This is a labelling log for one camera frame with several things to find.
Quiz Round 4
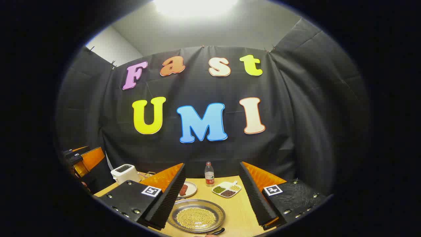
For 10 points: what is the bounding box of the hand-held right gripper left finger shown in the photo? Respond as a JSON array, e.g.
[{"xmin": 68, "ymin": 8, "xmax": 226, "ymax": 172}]
[{"xmin": 98, "ymin": 163, "xmax": 186, "ymax": 231}]

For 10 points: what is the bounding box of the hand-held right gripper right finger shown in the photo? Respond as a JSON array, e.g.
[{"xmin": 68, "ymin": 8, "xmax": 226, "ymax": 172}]
[{"xmin": 239, "ymin": 161, "xmax": 333, "ymax": 231}]

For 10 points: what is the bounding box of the stainless steel pot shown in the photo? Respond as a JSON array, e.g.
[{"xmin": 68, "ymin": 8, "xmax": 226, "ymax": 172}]
[{"xmin": 167, "ymin": 199, "xmax": 226, "ymax": 236}]

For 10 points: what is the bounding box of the round white plate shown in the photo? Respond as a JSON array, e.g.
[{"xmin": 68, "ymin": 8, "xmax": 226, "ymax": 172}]
[{"xmin": 176, "ymin": 181, "xmax": 198, "ymax": 198}]

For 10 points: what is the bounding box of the soybeans heap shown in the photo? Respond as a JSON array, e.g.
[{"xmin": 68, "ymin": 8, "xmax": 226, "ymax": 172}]
[{"xmin": 176, "ymin": 207, "xmax": 217, "ymax": 230}]

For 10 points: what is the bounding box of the white divided dish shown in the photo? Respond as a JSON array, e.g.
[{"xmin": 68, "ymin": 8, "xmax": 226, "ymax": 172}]
[{"xmin": 211, "ymin": 180, "xmax": 242, "ymax": 198}]

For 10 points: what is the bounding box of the white toaster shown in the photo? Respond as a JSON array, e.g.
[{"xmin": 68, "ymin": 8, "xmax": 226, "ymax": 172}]
[{"xmin": 111, "ymin": 164, "xmax": 142, "ymax": 185}]

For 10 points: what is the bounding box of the clear plastic water bottle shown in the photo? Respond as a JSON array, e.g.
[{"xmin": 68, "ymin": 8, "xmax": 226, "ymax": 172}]
[{"xmin": 205, "ymin": 161, "xmax": 215, "ymax": 187}]

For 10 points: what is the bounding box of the black backdrop cloth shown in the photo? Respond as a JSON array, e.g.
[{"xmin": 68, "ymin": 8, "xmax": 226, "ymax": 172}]
[{"xmin": 56, "ymin": 18, "xmax": 372, "ymax": 198}]

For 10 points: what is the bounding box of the ceiling light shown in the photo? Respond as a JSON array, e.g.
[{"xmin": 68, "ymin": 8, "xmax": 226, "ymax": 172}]
[{"xmin": 153, "ymin": 0, "xmax": 239, "ymax": 17}]

